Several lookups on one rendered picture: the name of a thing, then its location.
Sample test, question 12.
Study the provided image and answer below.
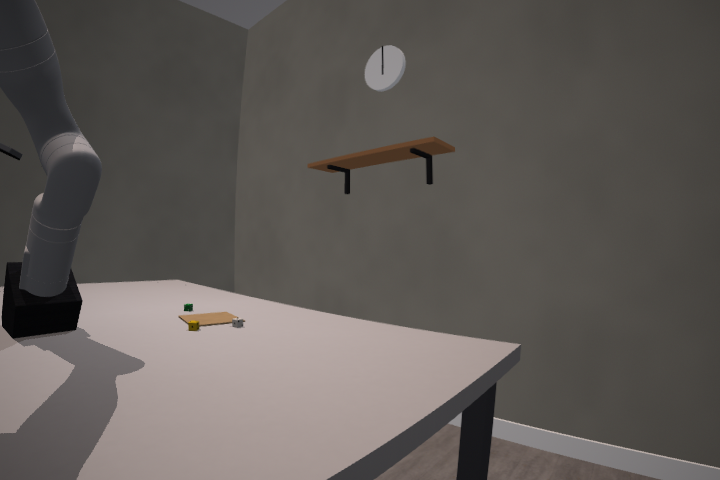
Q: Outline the tan square mat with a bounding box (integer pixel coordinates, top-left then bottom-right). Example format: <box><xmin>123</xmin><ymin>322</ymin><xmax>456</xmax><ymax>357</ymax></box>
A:
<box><xmin>178</xmin><ymin>312</ymin><xmax>238</xmax><ymax>327</ymax></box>

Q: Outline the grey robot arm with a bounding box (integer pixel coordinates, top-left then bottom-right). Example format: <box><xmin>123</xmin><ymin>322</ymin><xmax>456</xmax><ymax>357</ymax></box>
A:
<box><xmin>0</xmin><ymin>0</ymin><xmax>102</xmax><ymax>297</ymax></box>

